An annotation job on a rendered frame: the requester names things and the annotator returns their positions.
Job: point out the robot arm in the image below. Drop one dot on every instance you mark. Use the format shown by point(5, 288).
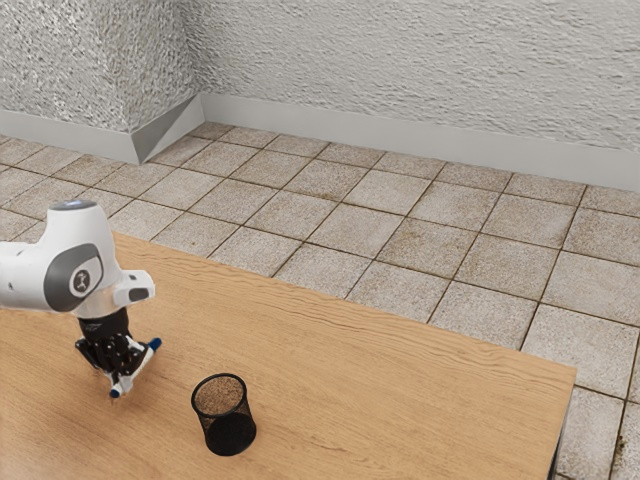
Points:
point(75, 240)

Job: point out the white pen with blue ends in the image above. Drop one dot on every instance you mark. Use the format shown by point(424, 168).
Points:
point(125, 384)

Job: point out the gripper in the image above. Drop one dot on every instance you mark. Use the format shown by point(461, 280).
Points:
point(102, 332)

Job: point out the black mesh pen holder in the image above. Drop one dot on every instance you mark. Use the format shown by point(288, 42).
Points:
point(227, 432)

